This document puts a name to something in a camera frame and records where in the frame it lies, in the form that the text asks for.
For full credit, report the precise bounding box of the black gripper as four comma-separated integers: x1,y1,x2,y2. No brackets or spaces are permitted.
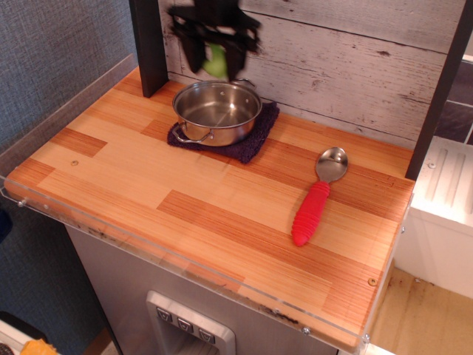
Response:
167,1,261,81

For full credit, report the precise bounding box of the green toy squash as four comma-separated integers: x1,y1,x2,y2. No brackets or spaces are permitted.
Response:
202,43,228,79

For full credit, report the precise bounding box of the stainless steel pot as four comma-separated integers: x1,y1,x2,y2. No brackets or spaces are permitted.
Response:
171,78,262,146

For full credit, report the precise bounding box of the purple knitted cloth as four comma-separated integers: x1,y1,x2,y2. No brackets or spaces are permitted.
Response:
167,102,280,163

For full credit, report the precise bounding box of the clear acrylic edge guard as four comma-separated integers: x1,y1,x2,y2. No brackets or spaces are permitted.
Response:
5,171,413,354

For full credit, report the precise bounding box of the grey toy fridge cabinet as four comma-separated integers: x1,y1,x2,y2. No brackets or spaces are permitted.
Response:
67,227,338,354

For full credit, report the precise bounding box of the silver dispenser panel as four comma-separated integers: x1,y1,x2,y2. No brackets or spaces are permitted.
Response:
146,291,237,354

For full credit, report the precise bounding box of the white toy sink unit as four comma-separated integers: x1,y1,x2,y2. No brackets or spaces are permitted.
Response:
393,54,473,300

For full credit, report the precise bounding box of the yellow object bottom left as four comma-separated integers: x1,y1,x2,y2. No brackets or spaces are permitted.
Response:
1,339,59,355

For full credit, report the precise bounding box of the red-handled metal spoon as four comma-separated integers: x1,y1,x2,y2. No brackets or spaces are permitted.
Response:
291,147,348,246

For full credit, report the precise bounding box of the dark right post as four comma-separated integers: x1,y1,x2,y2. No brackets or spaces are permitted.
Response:
405,0,472,180

